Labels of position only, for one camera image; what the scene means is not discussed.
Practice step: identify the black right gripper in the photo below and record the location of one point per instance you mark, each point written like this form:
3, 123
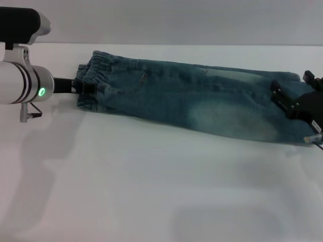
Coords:
310, 106

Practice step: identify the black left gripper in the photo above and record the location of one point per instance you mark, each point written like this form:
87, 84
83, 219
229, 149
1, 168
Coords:
63, 85

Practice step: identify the blue denim shorts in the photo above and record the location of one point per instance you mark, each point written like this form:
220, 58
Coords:
189, 106

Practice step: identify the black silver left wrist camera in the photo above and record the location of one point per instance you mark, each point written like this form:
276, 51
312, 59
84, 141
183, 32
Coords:
20, 25

